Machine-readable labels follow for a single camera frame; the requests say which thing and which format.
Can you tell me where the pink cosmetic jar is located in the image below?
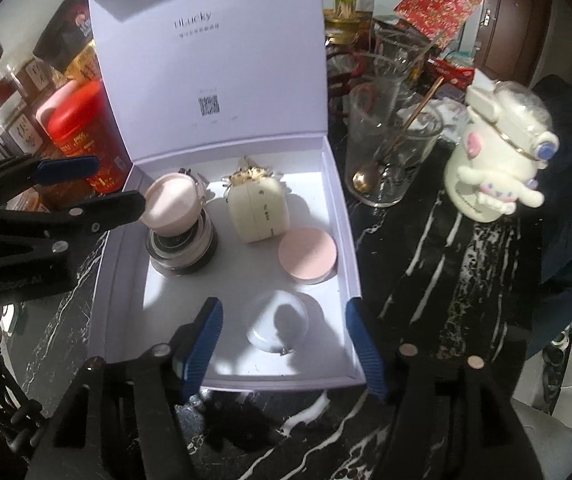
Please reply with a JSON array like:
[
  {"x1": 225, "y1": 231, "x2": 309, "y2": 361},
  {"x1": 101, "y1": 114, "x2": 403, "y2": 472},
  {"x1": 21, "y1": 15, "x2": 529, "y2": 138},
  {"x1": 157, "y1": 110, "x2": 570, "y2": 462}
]
[{"x1": 277, "y1": 228, "x2": 338, "y2": 284}]

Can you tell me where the cream white cosmetic jar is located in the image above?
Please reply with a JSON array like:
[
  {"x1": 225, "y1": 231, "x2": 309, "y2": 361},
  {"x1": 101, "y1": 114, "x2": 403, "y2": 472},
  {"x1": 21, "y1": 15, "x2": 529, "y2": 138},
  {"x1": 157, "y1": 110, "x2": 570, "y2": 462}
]
[{"x1": 226, "y1": 177, "x2": 290, "y2": 244}]

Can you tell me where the dark navy cap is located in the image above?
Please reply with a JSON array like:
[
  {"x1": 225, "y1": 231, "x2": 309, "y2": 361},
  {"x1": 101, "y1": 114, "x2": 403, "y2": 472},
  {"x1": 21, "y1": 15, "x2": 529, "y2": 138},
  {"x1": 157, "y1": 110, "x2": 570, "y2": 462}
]
[{"x1": 526, "y1": 75, "x2": 572, "y2": 358}]

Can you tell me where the dark herb jar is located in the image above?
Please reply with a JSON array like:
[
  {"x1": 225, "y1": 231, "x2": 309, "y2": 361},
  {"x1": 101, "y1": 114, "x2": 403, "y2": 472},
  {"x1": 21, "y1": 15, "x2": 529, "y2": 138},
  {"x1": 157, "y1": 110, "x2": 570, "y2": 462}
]
[{"x1": 0, "y1": 94, "x2": 47, "y2": 155}]

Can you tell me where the red patterned gift box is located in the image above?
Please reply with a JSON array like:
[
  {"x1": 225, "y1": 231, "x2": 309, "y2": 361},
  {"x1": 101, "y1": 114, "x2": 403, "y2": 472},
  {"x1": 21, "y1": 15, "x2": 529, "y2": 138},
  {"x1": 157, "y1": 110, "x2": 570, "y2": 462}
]
[{"x1": 394, "y1": 0, "x2": 483, "y2": 49}]

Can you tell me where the bear charm hair clip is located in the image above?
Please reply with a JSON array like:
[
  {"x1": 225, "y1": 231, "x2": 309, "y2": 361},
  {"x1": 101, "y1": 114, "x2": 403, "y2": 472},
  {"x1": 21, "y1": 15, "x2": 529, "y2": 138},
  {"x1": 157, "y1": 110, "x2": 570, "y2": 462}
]
[{"x1": 222, "y1": 155, "x2": 287, "y2": 196}]

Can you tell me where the pale blue white jar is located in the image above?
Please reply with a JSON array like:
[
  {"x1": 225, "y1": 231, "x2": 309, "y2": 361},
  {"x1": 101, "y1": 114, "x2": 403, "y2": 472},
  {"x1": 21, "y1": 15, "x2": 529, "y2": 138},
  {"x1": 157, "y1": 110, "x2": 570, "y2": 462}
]
[{"x1": 243, "y1": 289, "x2": 311, "y2": 356}]

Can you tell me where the cinnamoroll white mug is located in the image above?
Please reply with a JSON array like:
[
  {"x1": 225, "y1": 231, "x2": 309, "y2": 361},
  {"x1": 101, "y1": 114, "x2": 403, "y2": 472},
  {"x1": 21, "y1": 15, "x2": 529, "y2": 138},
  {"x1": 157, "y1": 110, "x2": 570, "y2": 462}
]
[{"x1": 444, "y1": 81, "x2": 560, "y2": 223}]

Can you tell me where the white open gift box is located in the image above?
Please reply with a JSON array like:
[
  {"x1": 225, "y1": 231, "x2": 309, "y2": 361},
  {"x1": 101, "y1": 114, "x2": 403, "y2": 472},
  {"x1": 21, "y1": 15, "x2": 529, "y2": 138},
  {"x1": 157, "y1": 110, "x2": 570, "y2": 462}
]
[{"x1": 88, "y1": 0, "x2": 364, "y2": 391}]

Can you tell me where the oatmeal black gold bag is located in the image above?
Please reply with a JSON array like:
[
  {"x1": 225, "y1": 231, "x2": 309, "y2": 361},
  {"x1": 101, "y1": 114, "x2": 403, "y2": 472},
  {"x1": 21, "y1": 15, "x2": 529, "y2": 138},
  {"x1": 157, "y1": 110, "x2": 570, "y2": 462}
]
[{"x1": 32, "y1": 0, "x2": 102, "y2": 84}]

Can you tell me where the pink round compact case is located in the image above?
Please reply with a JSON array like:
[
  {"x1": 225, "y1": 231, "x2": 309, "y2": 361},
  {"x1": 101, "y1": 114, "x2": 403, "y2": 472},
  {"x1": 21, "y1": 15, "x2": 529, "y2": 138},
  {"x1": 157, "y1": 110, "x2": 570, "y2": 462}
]
[{"x1": 141, "y1": 172, "x2": 202, "y2": 237}]

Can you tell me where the red tea tin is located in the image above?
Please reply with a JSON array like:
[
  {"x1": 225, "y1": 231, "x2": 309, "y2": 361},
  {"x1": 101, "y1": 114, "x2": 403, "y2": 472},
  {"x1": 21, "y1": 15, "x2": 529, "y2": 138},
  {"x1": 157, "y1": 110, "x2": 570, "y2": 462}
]
[{"x1": 46, "y1": 80, "x2": 132, "y2": 194}]

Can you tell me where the clear glass with spoon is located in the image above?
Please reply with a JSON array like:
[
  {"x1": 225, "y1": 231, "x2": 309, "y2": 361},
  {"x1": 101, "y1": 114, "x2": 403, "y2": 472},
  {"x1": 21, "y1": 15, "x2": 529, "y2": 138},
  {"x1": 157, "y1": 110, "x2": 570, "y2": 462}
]
[{"x1": 344, "y1": 78, "x2": 444, "y2": 208}]

